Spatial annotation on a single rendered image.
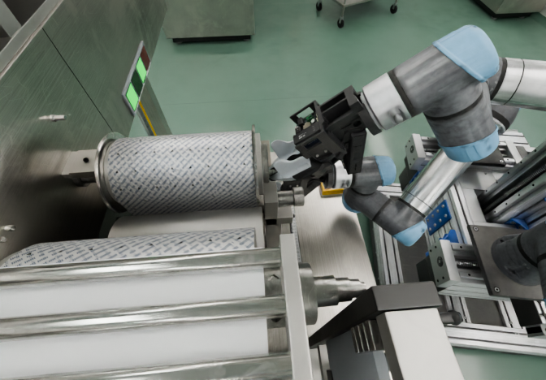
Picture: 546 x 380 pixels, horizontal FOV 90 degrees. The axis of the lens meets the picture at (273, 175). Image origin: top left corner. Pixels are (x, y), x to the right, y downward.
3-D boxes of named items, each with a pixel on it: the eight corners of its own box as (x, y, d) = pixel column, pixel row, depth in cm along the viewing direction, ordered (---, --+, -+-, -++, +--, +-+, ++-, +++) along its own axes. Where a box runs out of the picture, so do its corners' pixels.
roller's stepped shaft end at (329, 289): (364, 305, 31) (372, 300, 29) (312, 309, 31) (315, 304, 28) (357, 276, 33) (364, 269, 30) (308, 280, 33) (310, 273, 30)
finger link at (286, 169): (253, 166, 49) (294, 140, 45) (274, 179, 53) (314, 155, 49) (255, 180, 48) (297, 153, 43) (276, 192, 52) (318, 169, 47)
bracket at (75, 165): (100, 176, 47) (94, 170, 45) (65, 179, 47) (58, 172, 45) (108, 154, 50) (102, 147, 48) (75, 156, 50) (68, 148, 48)
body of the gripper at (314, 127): (285, 117, 46) (349, 75, 41) (313, 141, 52) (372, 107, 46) (291, 152, 42) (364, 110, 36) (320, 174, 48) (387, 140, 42)
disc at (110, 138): (130, 226, 53) (87, 185, 40) (127, 226, 53) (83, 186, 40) (144, 163, 61) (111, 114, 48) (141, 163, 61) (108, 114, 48)
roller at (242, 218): (266, 280, 52) (265, 261, 43) (131, 291, 51) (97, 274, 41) (262, 223, 59) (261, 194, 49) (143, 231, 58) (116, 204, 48)
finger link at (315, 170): (288, 162, 50) (328, 137, 46) (294, 166, 51) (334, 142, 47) (292, 183, 47) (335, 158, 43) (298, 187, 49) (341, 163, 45)
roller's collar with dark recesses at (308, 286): (313, 327, 31) (321, 320, 26) (260, 332, 31) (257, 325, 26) (305, 270, 35) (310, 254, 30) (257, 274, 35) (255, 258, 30)
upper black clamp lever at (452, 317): (460, 326, 27) (468, 324, 25) (409, 330, 26) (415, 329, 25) (453, 310, 27) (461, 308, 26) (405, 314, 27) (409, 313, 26)
